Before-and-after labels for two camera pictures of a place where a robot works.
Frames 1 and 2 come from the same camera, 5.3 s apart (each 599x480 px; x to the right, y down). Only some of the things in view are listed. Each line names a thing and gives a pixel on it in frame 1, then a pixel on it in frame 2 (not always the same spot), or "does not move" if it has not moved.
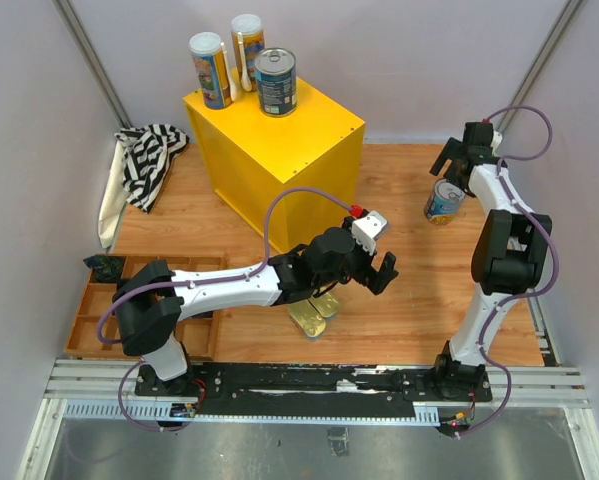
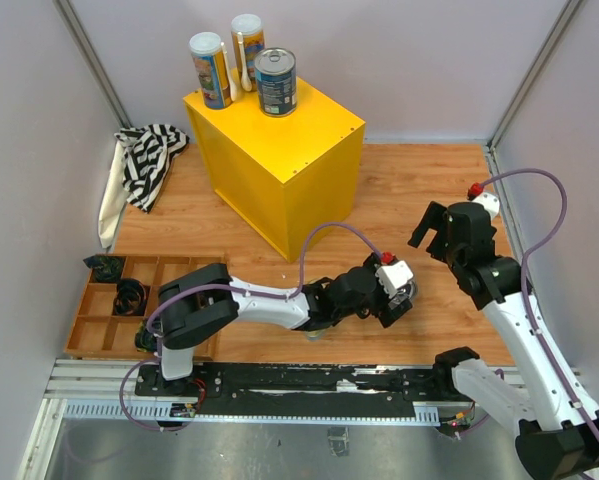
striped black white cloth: x=149 y=151 does not move
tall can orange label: x=207 y=53 does not move
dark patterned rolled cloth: x=105 y=268 does not move
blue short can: x=277 y=81 does not move
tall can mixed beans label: x=251 y=28 does not move
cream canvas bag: x=115 y=200 does not move
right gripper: x=450 y=151 -> x=433 y=218
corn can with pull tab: x=444 y=202 -> x=410 y=289
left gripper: x=378 y=280 -> x=384 y=313
